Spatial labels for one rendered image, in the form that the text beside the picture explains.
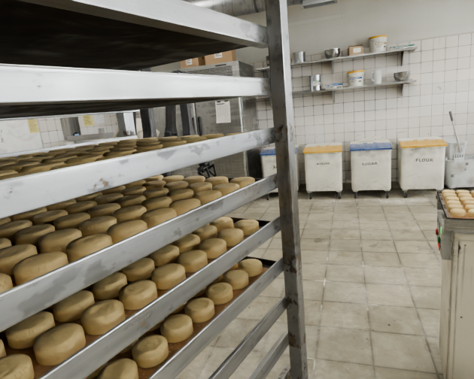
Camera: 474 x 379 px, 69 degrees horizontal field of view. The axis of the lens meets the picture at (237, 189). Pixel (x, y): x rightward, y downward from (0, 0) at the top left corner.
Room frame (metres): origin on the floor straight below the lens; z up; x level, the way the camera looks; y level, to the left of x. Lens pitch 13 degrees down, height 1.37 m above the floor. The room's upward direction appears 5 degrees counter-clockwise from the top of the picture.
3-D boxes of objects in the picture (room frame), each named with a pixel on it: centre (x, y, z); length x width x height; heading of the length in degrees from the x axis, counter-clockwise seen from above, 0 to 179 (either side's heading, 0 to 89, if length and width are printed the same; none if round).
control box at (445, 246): (1.42, -0.88, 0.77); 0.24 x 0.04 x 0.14; 154
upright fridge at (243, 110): (5.58, 0.36, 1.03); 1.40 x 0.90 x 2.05; 72
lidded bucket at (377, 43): (5.11, -2.15, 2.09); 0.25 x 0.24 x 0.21; 162
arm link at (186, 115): (2.09, 0.25, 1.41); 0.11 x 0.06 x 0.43; 162
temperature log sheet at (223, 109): (5.04, 0.09, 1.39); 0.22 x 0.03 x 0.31; 72
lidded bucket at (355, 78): (5.21, -1.86, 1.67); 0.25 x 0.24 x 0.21; 72
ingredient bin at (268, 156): (5.36, -0.72, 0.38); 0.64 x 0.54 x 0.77; 164
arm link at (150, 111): (1.68, 0.39, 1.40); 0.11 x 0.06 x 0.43; 161
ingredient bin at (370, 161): (4.96, -1.96, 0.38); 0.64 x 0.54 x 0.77; 161
